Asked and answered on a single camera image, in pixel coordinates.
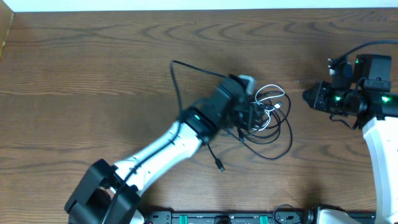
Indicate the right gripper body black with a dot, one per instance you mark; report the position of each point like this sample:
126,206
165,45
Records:
315,97

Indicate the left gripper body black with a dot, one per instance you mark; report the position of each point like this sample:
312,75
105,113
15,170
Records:
249,113

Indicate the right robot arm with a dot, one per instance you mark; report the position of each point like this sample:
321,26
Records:
363,90

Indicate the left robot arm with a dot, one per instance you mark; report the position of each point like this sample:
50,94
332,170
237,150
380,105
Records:
112,193

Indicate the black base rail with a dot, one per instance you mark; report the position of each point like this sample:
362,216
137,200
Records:
282,214

